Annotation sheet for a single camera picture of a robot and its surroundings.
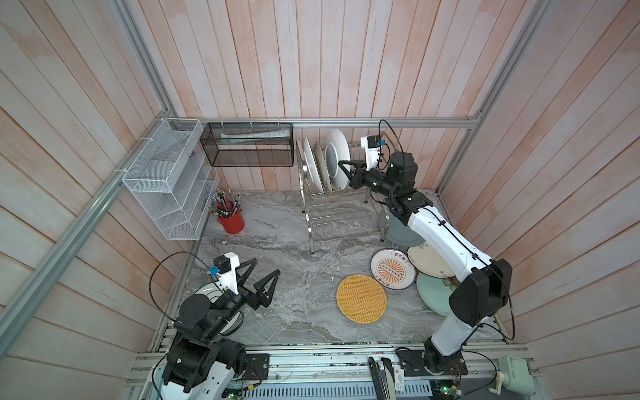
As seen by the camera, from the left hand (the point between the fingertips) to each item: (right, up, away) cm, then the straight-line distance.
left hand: (268, 272), depth 63 cm
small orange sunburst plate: (+42, -6, +32) cm, 53 cm away
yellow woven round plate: (+28, -15, +23) cm, 39 cm away
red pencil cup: (-22, +11, +39) cm, 46 cm away
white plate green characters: (-14, -20, +17) cm, 30 cm away
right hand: (+19, +30, +9) cm, 37 cm away
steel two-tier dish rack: (+27, +16, +44) cm, 54 cm away
